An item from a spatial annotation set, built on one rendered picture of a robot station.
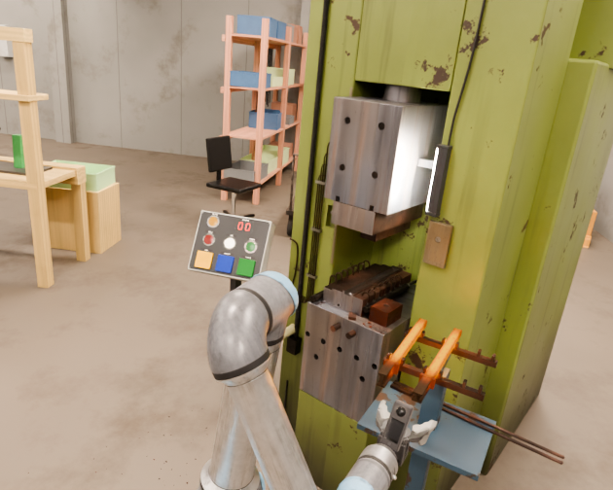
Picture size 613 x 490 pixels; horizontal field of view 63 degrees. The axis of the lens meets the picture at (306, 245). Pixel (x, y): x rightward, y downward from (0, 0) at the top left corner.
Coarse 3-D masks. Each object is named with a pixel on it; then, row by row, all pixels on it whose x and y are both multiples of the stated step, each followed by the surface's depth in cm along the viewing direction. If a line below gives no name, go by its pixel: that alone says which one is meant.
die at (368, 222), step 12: (336, 204) 202; (348, 204) 199; (420, 204) 222; (336, 216) 204; (348, 216) 200; (360, 216) 196; (372, 216) 193; (384, 216) 198; (396, 216) 206; (408, 216) 215; (420, 216) 225; (360, 228) 198; (372, 228) 194; (384, 228) 201
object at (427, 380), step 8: (456, 336) 174; (448, 344) 168; (440, 352) 163; (448, 352) 163; (440, 360) 158; (432, 368) 153; (440, 368) 156; (424, 376) 148; (432, 376) 148; (424, 384) 145; (432, 384) 148; (416, 392) 141; (424, 392) 142; (416, 400) 141
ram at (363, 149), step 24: (336, 96) 192; (336, 120) 194; (360, 120) 187; (384, 120) 181; (408, 120) 181; (432, 120) 196; (336, 144) 196; (360, 144) 189; (384, 144) 183; (408, 144) 186; (432, 144) 202; (336, 168) 199; (360, 168) 191; (384, 168) 185; (408, 168) 191; (432, 168) 193; (336, 192) 201; (360, 192) 194; (384, 192) 187; (408, 192) 197
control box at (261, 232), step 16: (208, 224) 228; (224, 224) 227; (240, 224) 226; (256, 224) 225; (272, 224) 226; (224, 240) 225; (240, 240) 224; (256, 240) 223; (192, 256) 227; (240, 256) 223; (256, 256) 222; (208, 272) 224; (224, 272) 223; (256, 272) 220
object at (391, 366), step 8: (424, 320) 183; (416, 328) 177; (424, 328) 182; (408, 336) 171; (416, 336) 173; (400, 344) 165; (408, 344) 166; (400, 352) 161; (384, 360) 155; (392, 360) 156; (400, 360) 158; (384, 368) 149; (392, 368) 154; (384, 376) 146; (384, 384) 148
